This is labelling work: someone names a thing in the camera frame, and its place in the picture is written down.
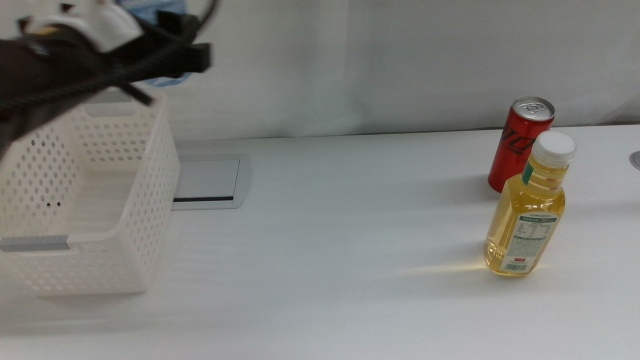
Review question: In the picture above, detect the yellow tea bottle white cap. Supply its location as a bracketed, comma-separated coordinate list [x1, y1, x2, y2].
[483, 130, 577, 277]

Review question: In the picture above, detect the clear water bottle blue cap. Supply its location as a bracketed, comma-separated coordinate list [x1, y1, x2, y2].
[117, 0, 194, 89]

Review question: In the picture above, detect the white fabric backdrop curtain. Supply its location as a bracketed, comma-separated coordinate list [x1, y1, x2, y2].
[0, 0, 640, 144]

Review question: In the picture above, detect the red soda can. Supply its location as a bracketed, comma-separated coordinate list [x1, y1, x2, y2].
[487, 95, 556, 195]

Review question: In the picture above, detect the grey table cable hatch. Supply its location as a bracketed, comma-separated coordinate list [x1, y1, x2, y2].
[172, 153, 254, 211]

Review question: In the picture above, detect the black corrugated cable hose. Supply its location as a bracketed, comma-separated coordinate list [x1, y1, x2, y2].
[0, 29, 201, 116]

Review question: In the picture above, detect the white perforated plastic basket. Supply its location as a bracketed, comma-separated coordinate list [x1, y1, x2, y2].
[0, 89, 181, 297]

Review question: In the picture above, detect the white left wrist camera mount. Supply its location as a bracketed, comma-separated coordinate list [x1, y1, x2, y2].
[19, 0, 144, 51]

